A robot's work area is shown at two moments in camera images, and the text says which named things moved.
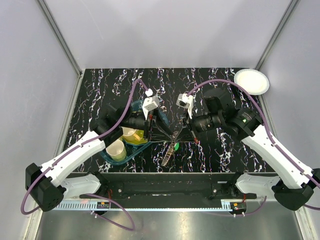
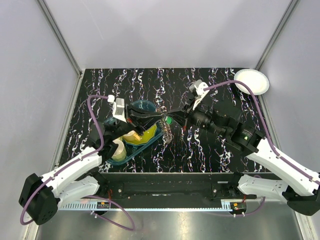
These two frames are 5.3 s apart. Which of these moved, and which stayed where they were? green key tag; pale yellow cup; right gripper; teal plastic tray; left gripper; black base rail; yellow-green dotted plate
Moved: left gripper; green key tag; right gripper
Stayed: black base rail; teal plastic tray; yellow-green dotted plate; pale yellow cup
